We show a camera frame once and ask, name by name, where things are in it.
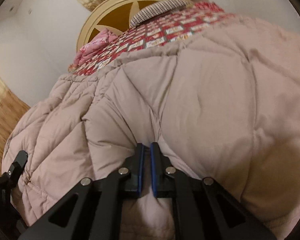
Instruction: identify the cream and brown headboard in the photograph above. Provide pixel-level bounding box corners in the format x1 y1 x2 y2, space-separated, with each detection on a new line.
76 0 193 53

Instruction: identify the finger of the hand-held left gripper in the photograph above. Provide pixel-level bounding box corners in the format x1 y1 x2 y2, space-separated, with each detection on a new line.
1 150 28 188

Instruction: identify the red patterned bedspread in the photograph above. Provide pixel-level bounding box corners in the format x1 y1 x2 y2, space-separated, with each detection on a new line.
67 1 240 77

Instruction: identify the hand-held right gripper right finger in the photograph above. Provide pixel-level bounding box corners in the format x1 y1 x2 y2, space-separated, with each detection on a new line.
150 142 276 240

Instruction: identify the red patterned cloth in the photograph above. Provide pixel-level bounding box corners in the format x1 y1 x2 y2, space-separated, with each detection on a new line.
194 1 225 14

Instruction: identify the beige quilted puffer jacket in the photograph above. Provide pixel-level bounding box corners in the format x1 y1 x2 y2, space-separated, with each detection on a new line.
1 12 300 240

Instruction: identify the pink floral quilt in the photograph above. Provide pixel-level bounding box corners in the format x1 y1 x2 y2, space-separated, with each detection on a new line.
72 29 118 67

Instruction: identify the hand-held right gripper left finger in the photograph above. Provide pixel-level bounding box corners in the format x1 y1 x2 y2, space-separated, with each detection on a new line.
19 142 144 240

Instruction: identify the striped pillow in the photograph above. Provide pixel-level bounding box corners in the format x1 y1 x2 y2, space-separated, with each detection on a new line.
129 0 192 28

